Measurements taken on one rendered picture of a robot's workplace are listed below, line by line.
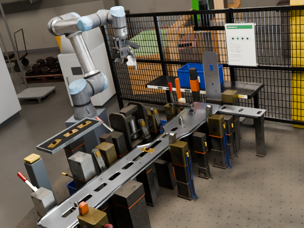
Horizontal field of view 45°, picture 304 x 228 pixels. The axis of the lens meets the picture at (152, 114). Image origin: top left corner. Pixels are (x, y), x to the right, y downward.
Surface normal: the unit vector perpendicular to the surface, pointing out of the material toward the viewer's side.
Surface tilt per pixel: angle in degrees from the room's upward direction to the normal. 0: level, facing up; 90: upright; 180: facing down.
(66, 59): 90
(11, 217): 0
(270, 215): 0
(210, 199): 0
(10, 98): 90
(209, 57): 90
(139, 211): 90
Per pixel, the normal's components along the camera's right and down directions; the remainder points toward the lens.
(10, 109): 0.93, -0.02
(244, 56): -0.61, 0.42
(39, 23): -0.31, 0.44
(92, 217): -0.17, -0.90
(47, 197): 0.78, 0.13
